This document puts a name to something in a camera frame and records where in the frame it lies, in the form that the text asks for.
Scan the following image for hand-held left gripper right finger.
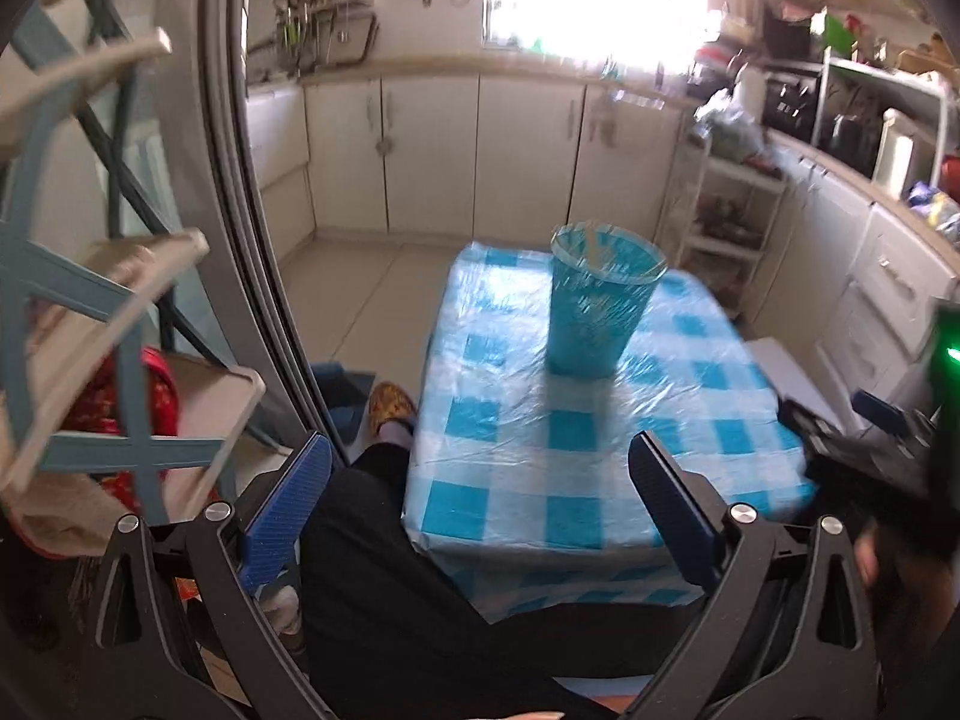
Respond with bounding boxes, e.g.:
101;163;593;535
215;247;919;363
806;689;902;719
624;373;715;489
628;431;882;720

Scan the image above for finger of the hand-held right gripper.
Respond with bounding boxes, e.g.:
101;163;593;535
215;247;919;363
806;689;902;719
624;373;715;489
851;388;935;451
776;397;932;500

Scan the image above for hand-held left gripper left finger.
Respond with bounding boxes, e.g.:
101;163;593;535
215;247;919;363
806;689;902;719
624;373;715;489
79;431;335;720

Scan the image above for turquoise perforated plastic basket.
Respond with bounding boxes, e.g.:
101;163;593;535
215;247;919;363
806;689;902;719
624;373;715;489
545;221;668;380

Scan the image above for person's right hand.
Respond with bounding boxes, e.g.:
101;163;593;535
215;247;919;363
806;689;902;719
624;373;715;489
855;523;953;661

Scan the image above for blue flat mop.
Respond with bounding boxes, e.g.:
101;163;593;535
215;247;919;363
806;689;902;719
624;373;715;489
311;362;380;440

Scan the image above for white drawer cabinet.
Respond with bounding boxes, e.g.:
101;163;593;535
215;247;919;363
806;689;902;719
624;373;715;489
765;131;960;406

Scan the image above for person's black trousers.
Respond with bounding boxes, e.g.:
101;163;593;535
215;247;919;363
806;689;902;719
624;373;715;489
300;442;721;720

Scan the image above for yellow patterned slipper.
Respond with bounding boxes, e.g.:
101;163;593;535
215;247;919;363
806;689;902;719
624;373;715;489
367;381;417;440

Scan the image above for blue checked tablecloth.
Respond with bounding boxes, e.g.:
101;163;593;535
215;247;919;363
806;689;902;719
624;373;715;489
401;242;818;620

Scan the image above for red patterned bag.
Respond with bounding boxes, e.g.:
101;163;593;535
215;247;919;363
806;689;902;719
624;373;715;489
75;349;181;440

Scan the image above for blue wrapped bag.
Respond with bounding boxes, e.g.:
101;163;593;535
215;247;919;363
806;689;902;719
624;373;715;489
904;180;960;241

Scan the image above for white rolling cart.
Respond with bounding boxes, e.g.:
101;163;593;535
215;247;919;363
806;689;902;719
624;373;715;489
660;127;788;316

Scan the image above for beige cloth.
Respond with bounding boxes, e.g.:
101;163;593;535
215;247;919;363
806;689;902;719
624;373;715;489
7;465;113;556

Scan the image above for white electric water boiler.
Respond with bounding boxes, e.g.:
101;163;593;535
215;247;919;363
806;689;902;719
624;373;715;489
874;109;917;196

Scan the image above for black stock pot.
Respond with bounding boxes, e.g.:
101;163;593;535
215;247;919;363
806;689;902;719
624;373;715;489
821;112;875;170

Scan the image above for blue and white shelf rack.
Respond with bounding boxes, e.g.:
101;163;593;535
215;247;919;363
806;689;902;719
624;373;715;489
0;0;267;563

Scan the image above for filled plastic bag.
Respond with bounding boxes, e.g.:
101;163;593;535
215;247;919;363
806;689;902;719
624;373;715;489
694;88;770;166

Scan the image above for white countertop shelf rack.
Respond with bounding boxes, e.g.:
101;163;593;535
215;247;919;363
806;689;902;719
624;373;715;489
817;49;950;188

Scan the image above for white thermos jug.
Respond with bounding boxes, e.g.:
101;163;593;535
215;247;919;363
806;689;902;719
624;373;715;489
731;64;767;128

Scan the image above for green box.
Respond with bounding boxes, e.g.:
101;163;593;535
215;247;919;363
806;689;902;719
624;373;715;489
821;13;856;57

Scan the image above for white lower kitchen cabinets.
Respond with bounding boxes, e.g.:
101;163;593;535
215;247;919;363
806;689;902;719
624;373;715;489
244;75;695;241

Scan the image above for grey sliding door frame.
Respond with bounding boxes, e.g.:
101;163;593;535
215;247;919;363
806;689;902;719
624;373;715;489
191;0;353;466

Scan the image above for wall utensil rack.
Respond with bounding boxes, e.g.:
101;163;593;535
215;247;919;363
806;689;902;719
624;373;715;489
274;0;376;76

